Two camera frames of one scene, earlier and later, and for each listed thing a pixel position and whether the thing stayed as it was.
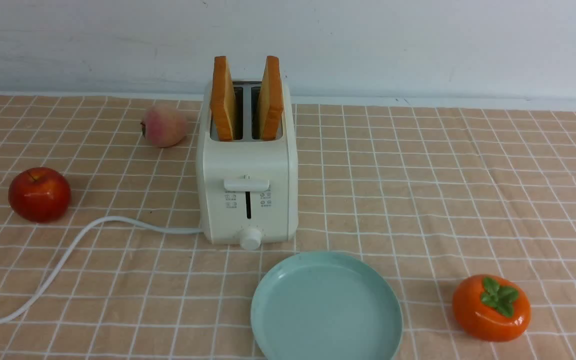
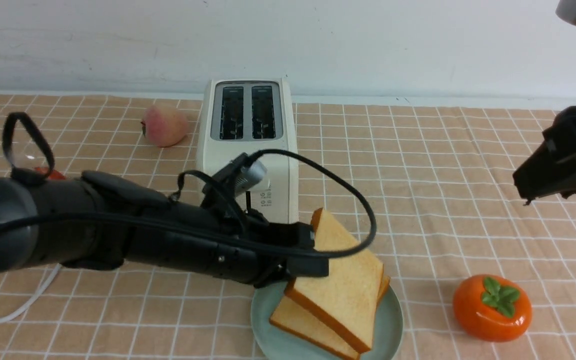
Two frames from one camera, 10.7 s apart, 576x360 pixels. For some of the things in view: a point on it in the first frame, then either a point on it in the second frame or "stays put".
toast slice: [270, 106] to [289, 318]
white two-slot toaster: [248, 187] stays put
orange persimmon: [488, 308] stays put
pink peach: [164, 125] stays put
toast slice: [222, 103] to [345, 300]
